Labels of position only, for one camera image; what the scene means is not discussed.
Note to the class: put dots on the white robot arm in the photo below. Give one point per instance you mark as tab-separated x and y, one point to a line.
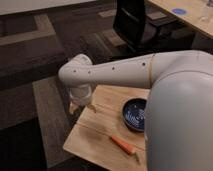
179	110

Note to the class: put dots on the blue round disc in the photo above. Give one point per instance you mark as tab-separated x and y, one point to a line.
179	11

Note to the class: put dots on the clear glass on desk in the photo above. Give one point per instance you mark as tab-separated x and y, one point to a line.
205	16

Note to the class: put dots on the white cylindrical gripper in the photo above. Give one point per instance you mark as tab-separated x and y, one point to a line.
81	95

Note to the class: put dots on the blue patterned bowl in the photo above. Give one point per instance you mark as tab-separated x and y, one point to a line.
133	113

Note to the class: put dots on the orange pepper with green stem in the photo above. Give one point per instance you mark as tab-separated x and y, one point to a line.
126	147

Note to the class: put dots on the black office chair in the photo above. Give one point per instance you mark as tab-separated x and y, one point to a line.
133	25

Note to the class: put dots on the wooden desk in background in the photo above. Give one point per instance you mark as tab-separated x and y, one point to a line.
194	10

